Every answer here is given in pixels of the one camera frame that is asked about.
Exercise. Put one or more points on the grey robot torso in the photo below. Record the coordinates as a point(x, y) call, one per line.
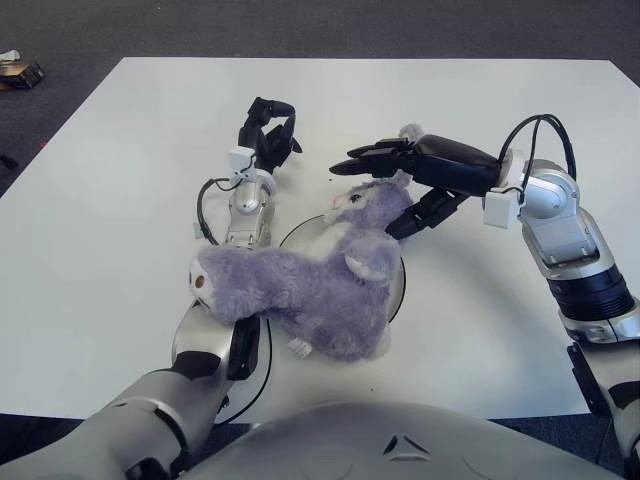
point(400, 450)

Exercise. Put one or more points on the white right wrist module box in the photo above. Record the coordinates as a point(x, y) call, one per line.
point(500, 207)

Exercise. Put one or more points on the dark cardboard box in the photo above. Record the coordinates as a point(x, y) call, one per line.
point(21, 76)

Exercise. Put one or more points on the white plate with black rim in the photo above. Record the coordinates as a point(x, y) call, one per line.
point(397, 290)

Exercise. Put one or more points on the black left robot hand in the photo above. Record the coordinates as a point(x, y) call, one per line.
point(265, 140)

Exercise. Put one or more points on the white left wrist module box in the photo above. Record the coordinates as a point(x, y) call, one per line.
point(241, 159)

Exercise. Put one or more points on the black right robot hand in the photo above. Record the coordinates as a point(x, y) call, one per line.
point(445, 165)

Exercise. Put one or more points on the crumpled white paper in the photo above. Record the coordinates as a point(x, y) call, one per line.
point(9, 56)

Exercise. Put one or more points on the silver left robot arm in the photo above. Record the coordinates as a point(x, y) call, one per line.
point(240, 215)

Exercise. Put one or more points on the white wrist module box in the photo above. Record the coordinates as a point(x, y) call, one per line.
point(241, 159)
point(500, 207)

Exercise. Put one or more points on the purple plush bunny doll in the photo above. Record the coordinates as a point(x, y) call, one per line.
point(310, 295)

